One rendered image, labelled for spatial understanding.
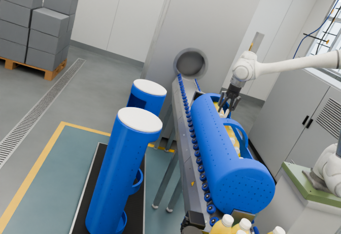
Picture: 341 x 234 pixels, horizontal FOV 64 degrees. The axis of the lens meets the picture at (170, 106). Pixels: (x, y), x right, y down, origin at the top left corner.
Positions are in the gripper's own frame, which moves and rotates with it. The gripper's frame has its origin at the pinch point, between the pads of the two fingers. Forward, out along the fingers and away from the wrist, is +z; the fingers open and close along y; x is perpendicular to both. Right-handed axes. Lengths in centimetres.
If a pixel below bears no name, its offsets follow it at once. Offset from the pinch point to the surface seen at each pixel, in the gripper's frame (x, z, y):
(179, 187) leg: -34, 90, -6
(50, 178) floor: -42, 120, 101
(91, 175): -40, 105, 69
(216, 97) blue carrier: -24.3, -1.2, -0.3
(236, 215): 70, 17, 3
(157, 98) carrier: -41, 19, 37
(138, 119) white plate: 8, 16, 50
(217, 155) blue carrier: 47.0, 3.4, 12.8
